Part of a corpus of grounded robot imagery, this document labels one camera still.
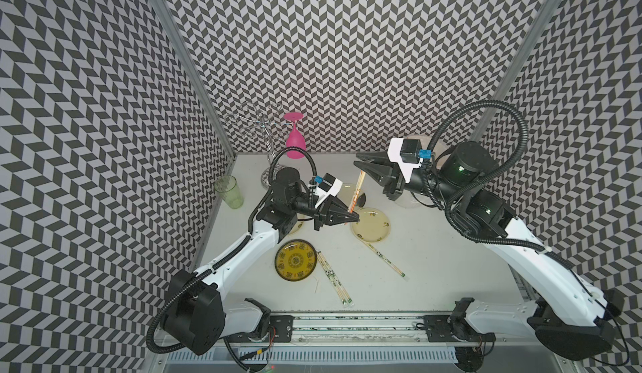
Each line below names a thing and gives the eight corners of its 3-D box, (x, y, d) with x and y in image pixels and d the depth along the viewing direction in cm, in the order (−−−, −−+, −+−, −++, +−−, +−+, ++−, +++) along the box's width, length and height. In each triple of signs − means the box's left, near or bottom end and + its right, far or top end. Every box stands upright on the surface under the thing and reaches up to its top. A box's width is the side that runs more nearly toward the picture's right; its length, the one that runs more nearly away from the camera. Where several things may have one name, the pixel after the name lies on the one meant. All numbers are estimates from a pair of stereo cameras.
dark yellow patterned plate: (273, 281, 83) (271, 279, 81) (278, 242, 92) (277, 239, 90) (316, 281, 83) (315, 279, 81) (317, 242, 92) (317, 239, 90)
